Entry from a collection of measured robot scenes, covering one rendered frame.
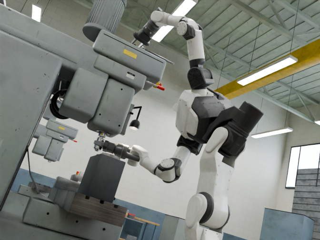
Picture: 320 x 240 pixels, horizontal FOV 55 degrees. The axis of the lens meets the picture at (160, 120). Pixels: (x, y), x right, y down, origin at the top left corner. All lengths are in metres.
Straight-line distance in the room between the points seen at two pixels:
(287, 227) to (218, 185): 6.03
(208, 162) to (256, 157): 9.62
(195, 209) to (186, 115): 0.54
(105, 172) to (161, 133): 7.91
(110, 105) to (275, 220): 6.19
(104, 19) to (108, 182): 1.09
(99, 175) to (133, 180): 7.46
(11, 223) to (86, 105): 0.71
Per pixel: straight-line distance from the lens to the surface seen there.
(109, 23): 2.05
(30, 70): 1.71
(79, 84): 1.83
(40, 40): 1.90
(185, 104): 1.70
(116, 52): 1.94
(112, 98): 1.87
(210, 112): 1.61
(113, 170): 1.37
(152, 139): 9.09
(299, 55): 7.22
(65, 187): 1.94
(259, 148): 11.23
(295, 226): 7.40
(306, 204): 10.57
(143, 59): 1.98
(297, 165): 11.26
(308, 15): 8.15
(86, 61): 1.89
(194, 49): 1.76
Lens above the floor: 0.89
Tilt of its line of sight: 18 degrees up
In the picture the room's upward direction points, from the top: 17 degrees clockwise
